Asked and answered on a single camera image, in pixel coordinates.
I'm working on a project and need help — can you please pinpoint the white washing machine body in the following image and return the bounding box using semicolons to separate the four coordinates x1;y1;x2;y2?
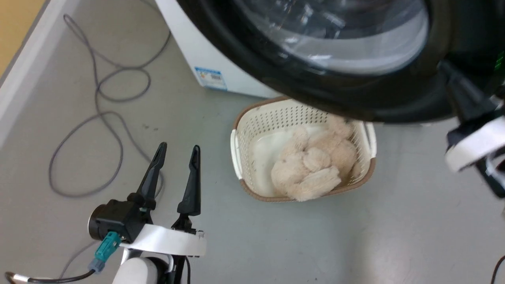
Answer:
155;0;281;99

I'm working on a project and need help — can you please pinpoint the beige plush toy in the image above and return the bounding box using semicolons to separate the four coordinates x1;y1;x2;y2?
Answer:
270;114;362;202

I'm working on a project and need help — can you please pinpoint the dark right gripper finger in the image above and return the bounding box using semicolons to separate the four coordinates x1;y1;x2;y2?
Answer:
438;60;501;123

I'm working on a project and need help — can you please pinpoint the cream perforated laundry basket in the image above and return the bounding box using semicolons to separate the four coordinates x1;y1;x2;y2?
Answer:
230;96;377;203

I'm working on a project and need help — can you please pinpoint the black round washing machine door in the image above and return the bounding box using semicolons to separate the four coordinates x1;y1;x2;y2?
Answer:
176;0;505;123

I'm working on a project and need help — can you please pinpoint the black cable with teal connector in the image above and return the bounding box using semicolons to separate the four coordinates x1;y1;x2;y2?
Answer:
4;231;122;284

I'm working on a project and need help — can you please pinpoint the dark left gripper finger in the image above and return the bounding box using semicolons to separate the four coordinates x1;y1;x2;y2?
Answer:
177;144;201;217
137;142;168;210

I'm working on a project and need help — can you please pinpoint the grey power cable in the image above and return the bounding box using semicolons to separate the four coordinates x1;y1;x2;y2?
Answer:
48;14;172;198

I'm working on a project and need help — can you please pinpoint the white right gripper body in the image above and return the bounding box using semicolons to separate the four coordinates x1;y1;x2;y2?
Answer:
445;103;505;199

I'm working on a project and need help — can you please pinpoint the blue white energy label sticker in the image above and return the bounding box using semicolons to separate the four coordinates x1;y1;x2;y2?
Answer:
194;67;228;92

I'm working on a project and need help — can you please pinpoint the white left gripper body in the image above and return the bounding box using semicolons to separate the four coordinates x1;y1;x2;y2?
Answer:
120;214;207;258

